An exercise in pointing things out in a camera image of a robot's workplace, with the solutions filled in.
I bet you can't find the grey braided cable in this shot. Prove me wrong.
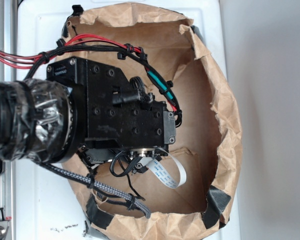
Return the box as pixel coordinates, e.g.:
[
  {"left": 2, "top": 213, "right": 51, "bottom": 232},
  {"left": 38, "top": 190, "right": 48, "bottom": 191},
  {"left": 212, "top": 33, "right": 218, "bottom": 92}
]
[{"left": 36, "top": 161, "right": 152, "bottom": 220}]

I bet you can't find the red and black cable bundle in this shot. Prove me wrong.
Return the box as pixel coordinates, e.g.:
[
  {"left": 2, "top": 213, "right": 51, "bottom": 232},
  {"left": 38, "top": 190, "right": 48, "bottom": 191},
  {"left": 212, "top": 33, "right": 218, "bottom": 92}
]
[{"left": 0, "top": 33, "right": 183, "bottom": 128}]

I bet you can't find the brown paper-lined box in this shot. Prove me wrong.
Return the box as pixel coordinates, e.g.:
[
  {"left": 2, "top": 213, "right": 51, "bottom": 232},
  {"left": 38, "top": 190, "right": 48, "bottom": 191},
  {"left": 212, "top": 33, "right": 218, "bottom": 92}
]
[{"left": 64, "top": 2, "right": 243, "bottom": 240}]

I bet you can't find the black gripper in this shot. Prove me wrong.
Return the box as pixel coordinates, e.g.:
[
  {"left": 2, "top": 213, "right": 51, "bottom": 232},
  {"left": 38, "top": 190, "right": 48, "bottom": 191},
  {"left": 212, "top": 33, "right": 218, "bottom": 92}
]
[{"left": 46, "top": 57, "right": 176, "bottom": 158}]

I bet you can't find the white flat ribbon cable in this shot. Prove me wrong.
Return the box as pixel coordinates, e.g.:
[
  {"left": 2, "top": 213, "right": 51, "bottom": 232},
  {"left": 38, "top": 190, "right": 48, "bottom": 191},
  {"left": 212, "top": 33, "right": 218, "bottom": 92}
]
[{"left": 146, "top": 146, "right": 188, "bottom": 190}]

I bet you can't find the aluminium frame rail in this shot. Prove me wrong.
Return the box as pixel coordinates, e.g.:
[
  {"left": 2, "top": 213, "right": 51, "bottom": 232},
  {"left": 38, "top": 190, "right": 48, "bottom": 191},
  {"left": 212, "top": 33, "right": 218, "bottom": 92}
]
[{"left": 0, "top": 0, "right": 19, "bottom": 240}]

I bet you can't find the black taped robot arm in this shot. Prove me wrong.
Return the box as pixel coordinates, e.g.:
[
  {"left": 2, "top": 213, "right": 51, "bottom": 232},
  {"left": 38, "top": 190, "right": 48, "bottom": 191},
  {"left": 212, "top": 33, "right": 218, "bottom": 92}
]
[{"left": 0, "top": 57, "right": 176, "bottom": 163}]

